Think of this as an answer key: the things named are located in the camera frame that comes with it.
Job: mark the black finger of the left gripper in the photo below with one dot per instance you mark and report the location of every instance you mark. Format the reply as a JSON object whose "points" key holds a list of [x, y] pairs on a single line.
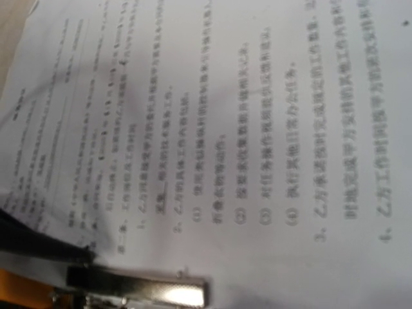
{"points": [[17, 238]]}

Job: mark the orange folder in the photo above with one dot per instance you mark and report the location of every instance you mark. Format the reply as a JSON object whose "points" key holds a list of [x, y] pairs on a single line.
{"points": [[21, 292]]}

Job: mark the white printed sheet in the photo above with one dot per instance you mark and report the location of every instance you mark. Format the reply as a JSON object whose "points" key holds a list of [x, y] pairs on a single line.
{"points": [[262, 145]]}

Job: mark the orange folder centre clip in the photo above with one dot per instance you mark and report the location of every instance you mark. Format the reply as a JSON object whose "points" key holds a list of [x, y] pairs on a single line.
{"points": [[93, 287]]}

